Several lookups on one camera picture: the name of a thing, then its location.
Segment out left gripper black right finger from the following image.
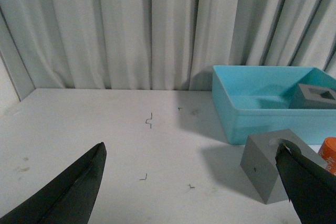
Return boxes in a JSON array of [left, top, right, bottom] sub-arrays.
[[275, 143, 335, 223]]

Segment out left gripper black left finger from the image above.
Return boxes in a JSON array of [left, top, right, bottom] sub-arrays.
[[1, 142, 107, 223]]

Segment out gray block round hole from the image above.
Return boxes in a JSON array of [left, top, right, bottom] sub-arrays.
[[240, 129, 327, 204]]

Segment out gray block square hole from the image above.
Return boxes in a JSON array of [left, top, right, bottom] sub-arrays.
[[289, 83, 335, 109]]

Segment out light blue plastic box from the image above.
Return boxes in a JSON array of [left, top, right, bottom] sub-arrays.
[[212, 66, 335, 145]]

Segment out orange cylinder white print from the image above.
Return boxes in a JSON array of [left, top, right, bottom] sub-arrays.
[[318, 137, 336, 175]]

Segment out pale gray curtain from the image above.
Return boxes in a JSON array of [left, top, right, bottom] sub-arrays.
[[1, 0, 335, 100]]

